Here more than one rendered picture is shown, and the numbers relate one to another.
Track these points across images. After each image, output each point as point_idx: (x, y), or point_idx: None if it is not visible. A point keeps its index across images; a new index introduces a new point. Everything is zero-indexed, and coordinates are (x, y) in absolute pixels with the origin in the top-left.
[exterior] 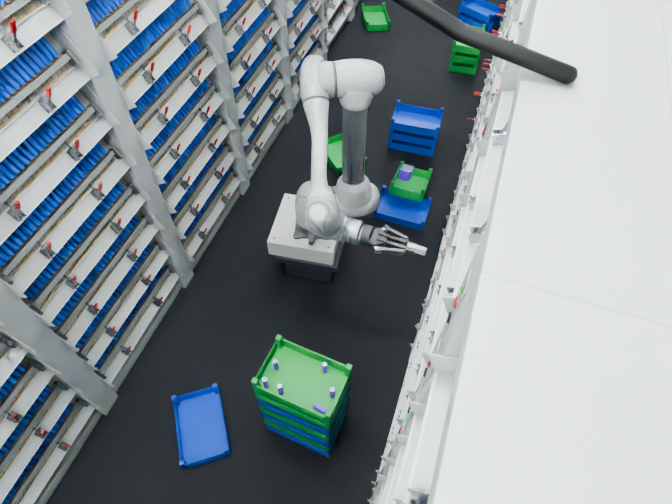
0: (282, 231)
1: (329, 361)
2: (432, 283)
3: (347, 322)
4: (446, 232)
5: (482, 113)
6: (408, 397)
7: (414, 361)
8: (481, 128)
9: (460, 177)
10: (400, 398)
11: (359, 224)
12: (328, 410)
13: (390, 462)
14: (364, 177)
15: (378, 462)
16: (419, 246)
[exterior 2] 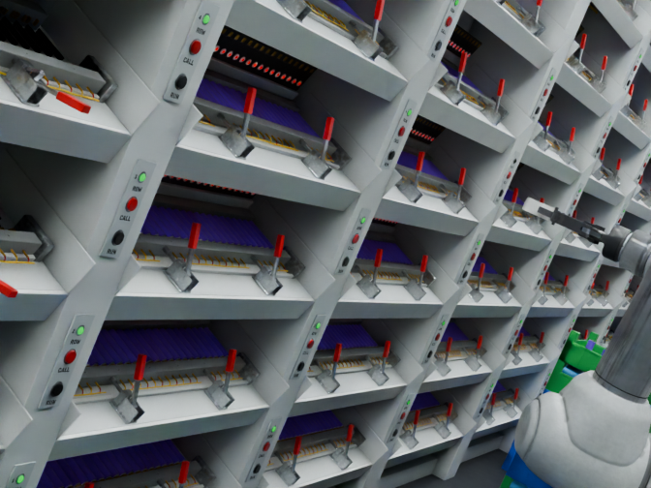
0: None
1: (597, 361)
2: (449, 294)
3: None
4: (325, 396)
5: (432, 86)
6: (575, 169)
7: (483, 302)
8: (439, 96)
9: (351, 282)
10: (461, 376)
11: (638, 229)
12: (595, 333)
13: (593, 169)
14: (592, 377)
15: (432, 487)
16: (539, 201)
